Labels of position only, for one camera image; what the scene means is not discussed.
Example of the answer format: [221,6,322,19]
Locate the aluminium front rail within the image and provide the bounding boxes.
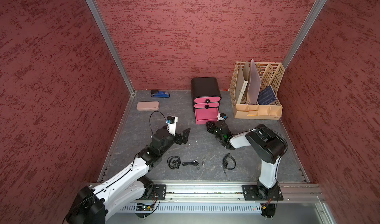
[154,181,326,203]

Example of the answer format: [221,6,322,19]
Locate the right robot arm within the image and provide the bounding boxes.
[206,120,288,199]

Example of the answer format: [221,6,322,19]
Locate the right corner aluminium post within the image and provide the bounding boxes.
[282,0,327,69]

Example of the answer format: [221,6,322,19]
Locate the beige file organizer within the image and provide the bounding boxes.
[230,61,285,120]

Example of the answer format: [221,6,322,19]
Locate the vented metal strip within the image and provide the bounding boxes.
[118,204,262,213]

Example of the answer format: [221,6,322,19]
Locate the blue stapler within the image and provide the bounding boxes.
[150,90,170,98]

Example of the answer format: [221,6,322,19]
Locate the left corner aluminium post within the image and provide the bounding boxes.
[85,0,136,96]

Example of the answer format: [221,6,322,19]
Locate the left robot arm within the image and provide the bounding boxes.
[64,128,191,224]

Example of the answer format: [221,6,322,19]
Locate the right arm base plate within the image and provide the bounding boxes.
[242,184,284,202]

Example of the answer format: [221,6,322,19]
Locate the dark blue notebook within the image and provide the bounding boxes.
[257,86,278,105]

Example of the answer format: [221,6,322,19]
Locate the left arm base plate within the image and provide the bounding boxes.
[142,184,167,201]

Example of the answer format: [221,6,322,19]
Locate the black earphones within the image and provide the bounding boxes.
[222,153,236,175]
[167,156,181,170]
[182,160,205,170]

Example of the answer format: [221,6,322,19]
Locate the pink drawer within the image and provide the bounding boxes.
[194,96,221,103]
[194,102,220,109]
[195,107,219,125]

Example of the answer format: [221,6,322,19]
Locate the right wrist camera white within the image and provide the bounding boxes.
[217,113,228,121]

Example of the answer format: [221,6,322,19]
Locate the corner aluminium post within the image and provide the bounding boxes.
[282,0,327,69]
[85,0,136,96]

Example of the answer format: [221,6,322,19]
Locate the pink pencil case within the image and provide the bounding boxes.
[136,101,160,111]

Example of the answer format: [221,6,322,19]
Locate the white booklet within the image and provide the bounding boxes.
[235,80,248,104]

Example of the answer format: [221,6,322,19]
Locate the black drawer cabinet shell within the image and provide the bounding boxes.
[191,77,222,112]

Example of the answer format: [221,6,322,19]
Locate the translucent plastic folder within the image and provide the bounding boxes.
[247,59,261,104]

